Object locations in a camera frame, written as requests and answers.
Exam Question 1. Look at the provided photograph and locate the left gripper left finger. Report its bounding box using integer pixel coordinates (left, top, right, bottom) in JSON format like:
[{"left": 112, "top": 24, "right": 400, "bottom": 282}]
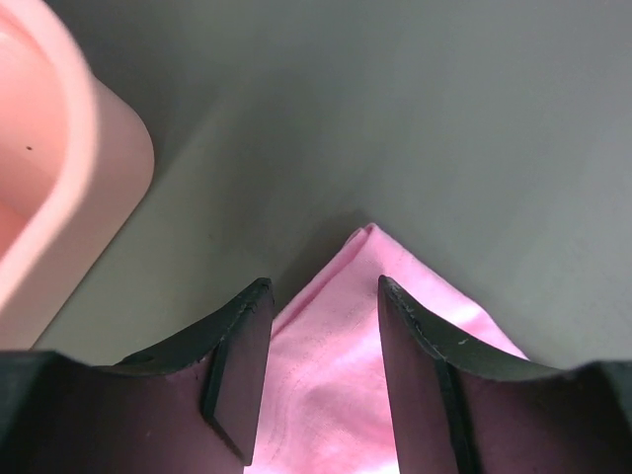
[{"left": 63, "top": 278, "right": 275, "bottom": 473}]

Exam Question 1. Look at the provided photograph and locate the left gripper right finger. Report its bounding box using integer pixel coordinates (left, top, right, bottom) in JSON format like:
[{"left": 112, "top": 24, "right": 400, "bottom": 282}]
[{"left": 378, "top": 276, "right": 593, "bottom": 473}]

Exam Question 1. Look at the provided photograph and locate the pink t shirt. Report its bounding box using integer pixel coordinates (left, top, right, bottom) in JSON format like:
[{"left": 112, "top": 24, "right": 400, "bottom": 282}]
[{"left": 246, "top": 223, "right": 523, "bottom": 474}]

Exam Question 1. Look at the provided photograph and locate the pink compartment tray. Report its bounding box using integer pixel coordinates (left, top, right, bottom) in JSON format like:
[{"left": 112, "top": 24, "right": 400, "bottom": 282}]
[{"left": 1, "top": 1, "right": 154, "bottom": 351}]

